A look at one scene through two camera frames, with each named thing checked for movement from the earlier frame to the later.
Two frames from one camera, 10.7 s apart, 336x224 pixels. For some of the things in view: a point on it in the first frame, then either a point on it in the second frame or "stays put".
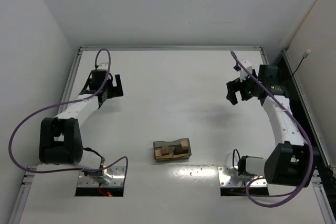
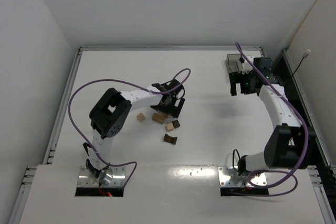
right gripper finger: [231, 95] to [233, 89]
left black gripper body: [113, 91] to [169, 102]
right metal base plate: [228, 177] stays put
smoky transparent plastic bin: [177, 149] to [233, 63]
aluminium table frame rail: [172, 49] stays put
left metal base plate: [111, 176] stays put
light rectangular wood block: [185, 145] to [158, 118]
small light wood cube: [165, 150] to [140, 117]
